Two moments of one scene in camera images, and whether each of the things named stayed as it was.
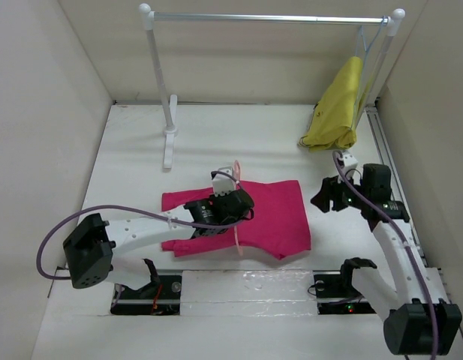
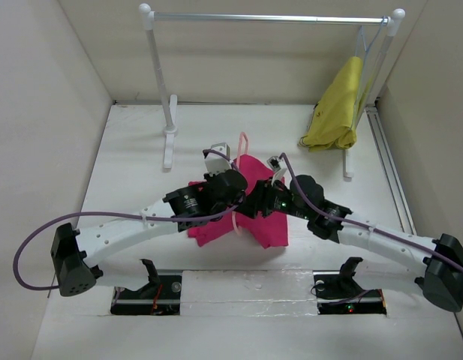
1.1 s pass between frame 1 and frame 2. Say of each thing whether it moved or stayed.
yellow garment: stayed
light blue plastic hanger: stayed
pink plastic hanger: moved
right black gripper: moved
